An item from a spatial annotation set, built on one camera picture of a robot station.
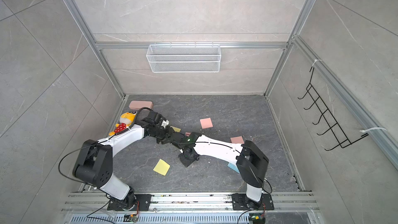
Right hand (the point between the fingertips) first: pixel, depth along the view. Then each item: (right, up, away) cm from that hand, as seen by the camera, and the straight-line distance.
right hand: (189, 160), depth 81 cm
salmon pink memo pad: (+29, +7, +15) cm, 33 cm away
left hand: (-7, +12, +7) cm, 15 cm away
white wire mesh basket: (-5, +59, +15) cm, 62 cm away
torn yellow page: (-16, -5, +3) cm, 17 cm away
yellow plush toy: (-42, +20, +16) cm, 49 cm away
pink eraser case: (-41, +30, +31) cm, 59 cm away
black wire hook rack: (+62, +21, -17) cm, 68 cm away
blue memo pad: (+24, -5, +2) cm, 25 cm away
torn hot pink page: (+10, +17, +24) cm, 31 cm away
